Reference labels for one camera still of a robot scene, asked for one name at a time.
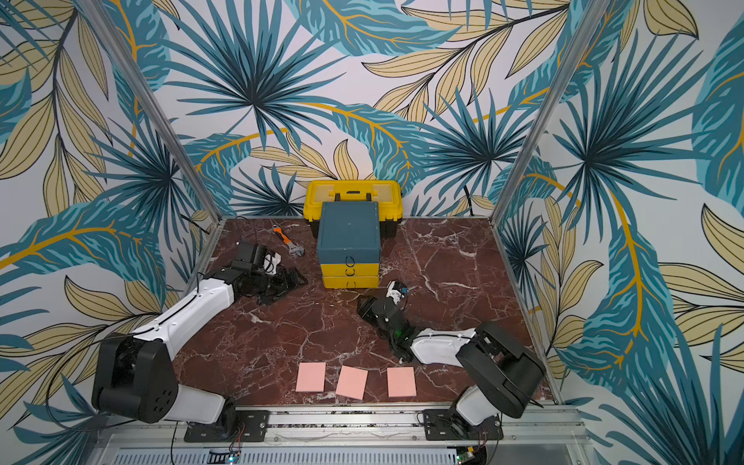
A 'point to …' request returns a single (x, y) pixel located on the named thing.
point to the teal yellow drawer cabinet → (349, 244)
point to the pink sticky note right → (400, 382)
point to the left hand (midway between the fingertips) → (298, 290)
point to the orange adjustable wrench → (292, 247)
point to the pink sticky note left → (311, 377)
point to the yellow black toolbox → (387, 194)
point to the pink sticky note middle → (353, 382)
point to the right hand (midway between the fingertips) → (361, 300)
